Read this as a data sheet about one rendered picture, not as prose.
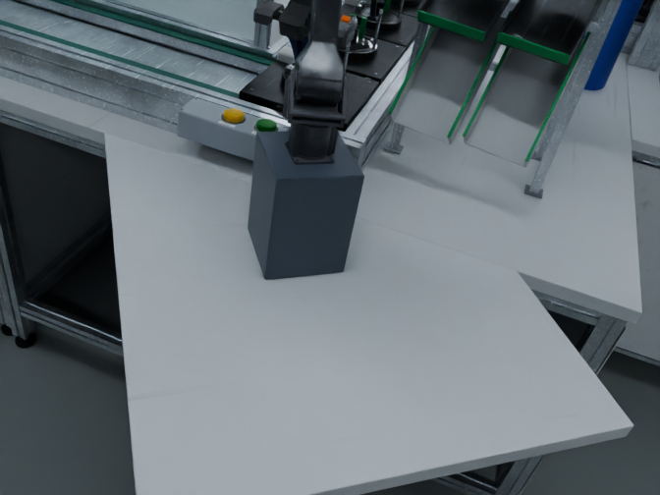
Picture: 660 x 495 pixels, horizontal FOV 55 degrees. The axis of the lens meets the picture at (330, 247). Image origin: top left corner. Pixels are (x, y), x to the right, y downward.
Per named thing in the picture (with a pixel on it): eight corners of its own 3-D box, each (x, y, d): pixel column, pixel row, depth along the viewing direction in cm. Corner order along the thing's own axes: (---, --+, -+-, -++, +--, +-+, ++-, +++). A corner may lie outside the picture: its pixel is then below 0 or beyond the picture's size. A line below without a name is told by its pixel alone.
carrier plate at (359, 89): (345, 133, 130) (347, 123, 129) (238, 99, 134) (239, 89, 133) (377, 89, 148) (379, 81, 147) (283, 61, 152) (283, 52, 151)
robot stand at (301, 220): (264, 280, 106) (276, 180, 93) (247, 228, 116) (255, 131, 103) (344, 273, 110) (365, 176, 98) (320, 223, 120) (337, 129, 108)
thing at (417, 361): (139, 543, 73) (138, 530, 71) (104, 137, 137) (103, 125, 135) (626, 437, 96) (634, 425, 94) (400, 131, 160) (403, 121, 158)
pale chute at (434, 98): (451, 145, 125) (449, 137, 121) (391, 121, 129) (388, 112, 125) (513, 21, 127) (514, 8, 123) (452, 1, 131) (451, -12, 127)
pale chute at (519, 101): (526, 168, 122) (527, 160, 118) (463, 143, 126) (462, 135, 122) (588, 41, 124) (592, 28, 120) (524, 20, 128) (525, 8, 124)
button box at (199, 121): (272, 168, 125) (275, 140, 121) (177, 137, 128) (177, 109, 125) (286, 152, 130) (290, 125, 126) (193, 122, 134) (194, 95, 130)
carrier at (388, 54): (379, 86, 149) (391, 34, 142) (285, 59, 153) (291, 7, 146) (405, 54, 168) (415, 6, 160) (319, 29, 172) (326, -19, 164)
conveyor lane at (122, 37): (339, 170, 136) (347, 128, 129) (4, 62, 150) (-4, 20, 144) (375, 116, 157) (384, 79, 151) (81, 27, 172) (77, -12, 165)
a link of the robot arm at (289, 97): (343, 132, 95) (350, 92, 91) (283, 127, 94) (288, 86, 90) (338, 111, 100) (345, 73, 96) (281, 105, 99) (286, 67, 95)
